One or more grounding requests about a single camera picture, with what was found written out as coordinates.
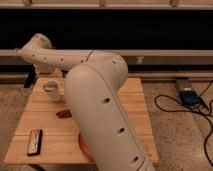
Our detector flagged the orange ceramic bowl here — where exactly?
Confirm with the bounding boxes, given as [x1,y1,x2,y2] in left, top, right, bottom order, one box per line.
[78,133,94,161]

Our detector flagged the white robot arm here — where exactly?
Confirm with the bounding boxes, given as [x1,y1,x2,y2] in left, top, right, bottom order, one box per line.
[18,33,155,171]

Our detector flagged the white ceramic cup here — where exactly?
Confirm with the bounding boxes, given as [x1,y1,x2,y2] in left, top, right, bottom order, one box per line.
[43,80,61,102]

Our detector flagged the brown sausage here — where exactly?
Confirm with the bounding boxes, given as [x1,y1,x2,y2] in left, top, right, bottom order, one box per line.
[56,109,72,118]

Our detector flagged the blue power adapter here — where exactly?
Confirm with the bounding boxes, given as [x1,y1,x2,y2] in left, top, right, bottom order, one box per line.
[179,91,199,106]

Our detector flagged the black rectangular box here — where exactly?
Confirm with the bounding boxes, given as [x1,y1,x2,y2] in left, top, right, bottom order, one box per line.
[27,129,43,156]

